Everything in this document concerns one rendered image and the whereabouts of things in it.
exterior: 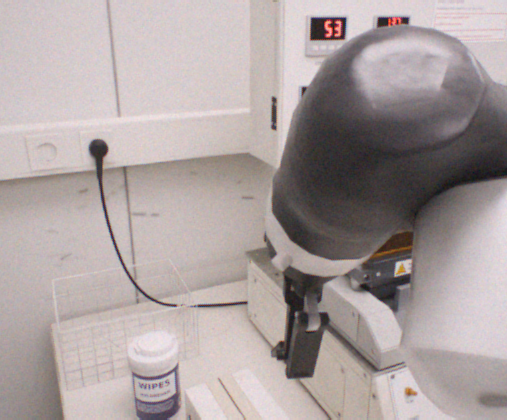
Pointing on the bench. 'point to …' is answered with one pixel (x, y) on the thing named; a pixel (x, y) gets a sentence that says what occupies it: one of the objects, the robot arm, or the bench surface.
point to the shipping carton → (232, 399)
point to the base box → (271, 308)
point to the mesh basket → (123, 325)
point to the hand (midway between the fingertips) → (281, 291)
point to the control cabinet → (304, 55)
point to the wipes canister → (155, 376)
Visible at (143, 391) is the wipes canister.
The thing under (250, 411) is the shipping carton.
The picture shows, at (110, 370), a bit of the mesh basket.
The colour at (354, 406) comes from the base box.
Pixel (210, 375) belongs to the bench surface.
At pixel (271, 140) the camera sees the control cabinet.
